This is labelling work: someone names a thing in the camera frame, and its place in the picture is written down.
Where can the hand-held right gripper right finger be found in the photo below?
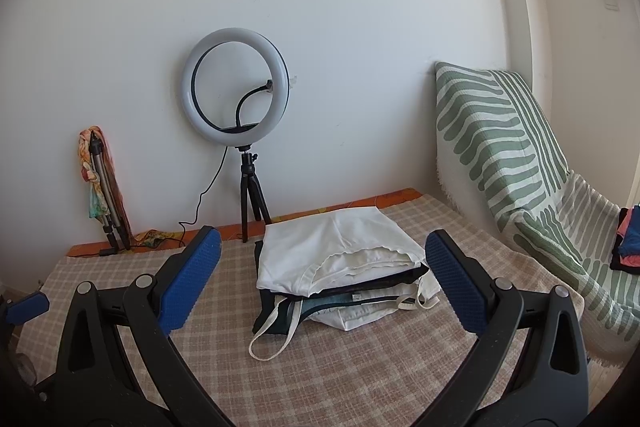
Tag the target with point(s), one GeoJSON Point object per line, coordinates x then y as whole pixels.
{"type": "Point", "coordinates": [455, 282]}

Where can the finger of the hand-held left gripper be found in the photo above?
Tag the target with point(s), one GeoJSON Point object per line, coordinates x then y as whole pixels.
{"type": "Point", "coordinates": [27, 307]}

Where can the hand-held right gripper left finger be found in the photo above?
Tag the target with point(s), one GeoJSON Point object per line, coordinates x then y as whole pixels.
{"type": "Point", "coordinates": [192, 277]}

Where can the white shirt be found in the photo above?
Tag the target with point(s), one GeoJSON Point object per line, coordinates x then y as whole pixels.
{"type": "Point", "coordinates": [325, 247]}

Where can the stack of coloured clothes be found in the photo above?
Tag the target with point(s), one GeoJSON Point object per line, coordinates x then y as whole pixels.
{"type": "Point", "coordinates": [630, 237]}

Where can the dark tote bag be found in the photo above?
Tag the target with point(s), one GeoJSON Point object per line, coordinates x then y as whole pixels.
{"type": "Point", "coordinates": [270, 317]}

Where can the folded white cloth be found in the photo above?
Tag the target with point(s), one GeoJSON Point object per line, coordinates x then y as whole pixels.
{"type": "Point", "coordinates": [360, 318]}

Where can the silver tripod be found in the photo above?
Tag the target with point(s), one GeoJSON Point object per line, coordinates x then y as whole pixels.
{"type": "Point", "coordinates": [111, 207]}

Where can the green striped throw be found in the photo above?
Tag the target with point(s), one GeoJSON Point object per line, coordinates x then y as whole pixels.
{"type": "Point", "coordinates": [500, 147]}

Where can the beige plaid blanket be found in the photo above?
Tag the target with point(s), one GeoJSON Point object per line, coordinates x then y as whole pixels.
{"type": "Point", "coordinates": [300, 382]}

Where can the colourful scarf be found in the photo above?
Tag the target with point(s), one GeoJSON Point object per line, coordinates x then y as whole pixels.
{"type": "Point", "coordinates": [87, 167]}

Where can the white wall switch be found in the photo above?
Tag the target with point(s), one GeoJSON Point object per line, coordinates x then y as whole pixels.
{"type": "Point", "coordinates": [610, 2]}

